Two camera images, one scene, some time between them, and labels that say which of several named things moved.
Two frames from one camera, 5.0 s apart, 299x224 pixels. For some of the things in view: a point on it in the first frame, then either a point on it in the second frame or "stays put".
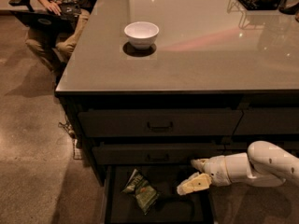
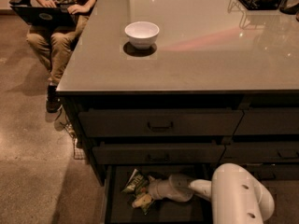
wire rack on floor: [78, 151] stays put
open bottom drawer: [193, 207] stays put
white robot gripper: [217, 171] -> [158, 189]
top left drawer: [158, 122] stays put
